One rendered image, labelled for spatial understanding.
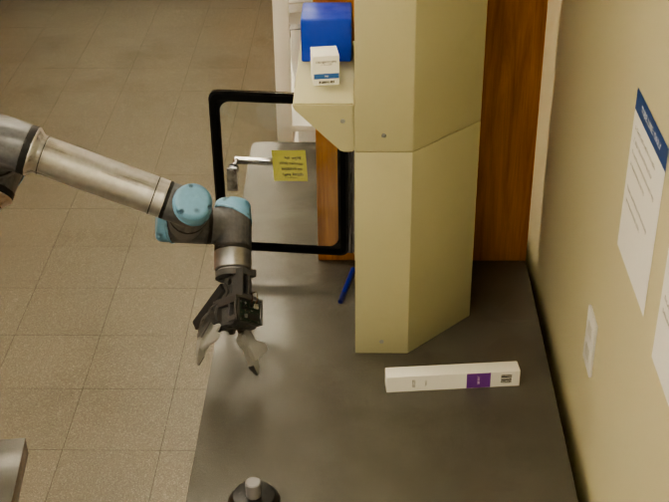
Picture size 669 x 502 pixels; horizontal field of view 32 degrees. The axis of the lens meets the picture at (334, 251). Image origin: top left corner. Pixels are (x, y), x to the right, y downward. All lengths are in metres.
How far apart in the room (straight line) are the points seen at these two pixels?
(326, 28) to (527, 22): 0.45
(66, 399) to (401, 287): 1.83
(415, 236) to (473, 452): 0.44
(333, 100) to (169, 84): 4.01
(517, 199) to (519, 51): 0.36
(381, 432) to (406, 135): 0.57
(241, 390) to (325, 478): 0.31
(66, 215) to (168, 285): 0.73
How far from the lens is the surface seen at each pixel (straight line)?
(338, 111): 2.20
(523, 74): 2.60
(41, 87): 6.30
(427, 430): 2.29
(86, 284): 4.55
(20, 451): 2.33
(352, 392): 2.38
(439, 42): 2.20
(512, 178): 2.70
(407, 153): 2.24
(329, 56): 2.25
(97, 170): 2.24
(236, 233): 2.37
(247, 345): 2.38
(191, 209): 2.22
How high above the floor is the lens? 2.41
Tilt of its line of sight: 31 degrees down
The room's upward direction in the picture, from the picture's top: 1 degrees counter-clockwise
